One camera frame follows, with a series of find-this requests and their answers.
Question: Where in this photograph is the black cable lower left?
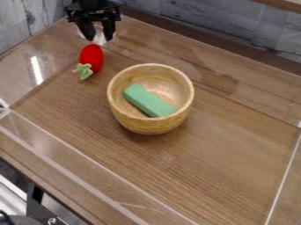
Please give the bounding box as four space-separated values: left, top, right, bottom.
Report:
0 208 15 225

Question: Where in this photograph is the green rectangular block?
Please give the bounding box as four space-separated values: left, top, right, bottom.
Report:
122 84 177 118

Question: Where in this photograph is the wooden bowl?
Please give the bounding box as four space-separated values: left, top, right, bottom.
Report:
107 63 194 135

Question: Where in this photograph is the red plush fruit green stem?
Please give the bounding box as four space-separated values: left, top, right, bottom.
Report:
72 44 103 81

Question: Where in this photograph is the clear acrylic corner bracket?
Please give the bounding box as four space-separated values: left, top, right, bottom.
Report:
76 25 108 46

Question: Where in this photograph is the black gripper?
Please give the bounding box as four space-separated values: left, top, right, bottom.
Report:
64 0 122 41

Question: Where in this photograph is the clear acrylic tray wall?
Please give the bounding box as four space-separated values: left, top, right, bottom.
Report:
0 107 198 225

